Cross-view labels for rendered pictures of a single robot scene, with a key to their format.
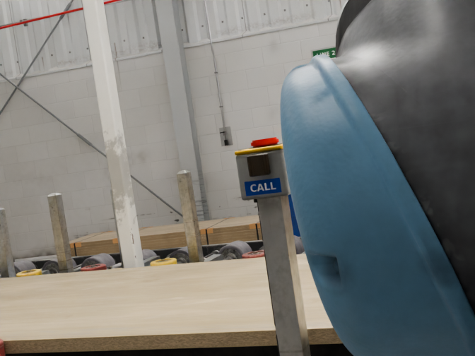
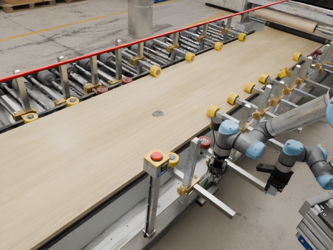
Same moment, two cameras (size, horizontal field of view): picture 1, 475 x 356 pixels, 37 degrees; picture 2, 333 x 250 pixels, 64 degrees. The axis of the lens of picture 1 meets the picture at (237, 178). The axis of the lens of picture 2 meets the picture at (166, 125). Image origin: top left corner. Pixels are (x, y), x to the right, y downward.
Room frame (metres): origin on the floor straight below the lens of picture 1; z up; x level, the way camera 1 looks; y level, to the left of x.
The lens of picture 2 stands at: (0.78, 0.61, 1.91)
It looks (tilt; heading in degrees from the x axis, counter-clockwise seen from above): 38 degrees down; 287
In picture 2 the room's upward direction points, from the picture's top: 7 degrees clockwise
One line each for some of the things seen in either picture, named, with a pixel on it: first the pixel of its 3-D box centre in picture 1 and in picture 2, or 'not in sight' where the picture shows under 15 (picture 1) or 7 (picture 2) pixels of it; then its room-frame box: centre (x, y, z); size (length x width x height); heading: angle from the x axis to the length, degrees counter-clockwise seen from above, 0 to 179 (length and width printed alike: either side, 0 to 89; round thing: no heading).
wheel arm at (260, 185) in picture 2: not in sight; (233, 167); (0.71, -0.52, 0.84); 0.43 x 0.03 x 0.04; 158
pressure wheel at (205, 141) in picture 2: not in sight; (202, 147); (0.91, -0.60, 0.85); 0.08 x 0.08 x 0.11
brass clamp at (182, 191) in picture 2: not in sight; (188, 185); (0.90, -0.31, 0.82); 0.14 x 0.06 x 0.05; 68
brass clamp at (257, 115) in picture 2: not in sight; (260, 112); (0.63, -1.01, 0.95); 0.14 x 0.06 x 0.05; 68
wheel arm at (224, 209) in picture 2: not in sight; (197, 189); (0.85, -0.31, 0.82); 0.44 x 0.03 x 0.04; 158
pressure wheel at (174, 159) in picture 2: not in sight; (170, 163); (1.03, -0.38, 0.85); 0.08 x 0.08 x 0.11
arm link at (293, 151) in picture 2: not in sight; (291, 153); (0.49, -0.44, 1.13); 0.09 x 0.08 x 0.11; 22
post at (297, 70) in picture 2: not in sight; (287, 93); (0.45, -1.45, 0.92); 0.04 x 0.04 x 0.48; 68
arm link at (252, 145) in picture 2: not in sight; (250, 144); (0.69, -0.27, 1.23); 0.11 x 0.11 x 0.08; 70
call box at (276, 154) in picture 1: (269, 173); (155, 164); (1.01, -0.05, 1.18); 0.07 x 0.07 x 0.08; 68
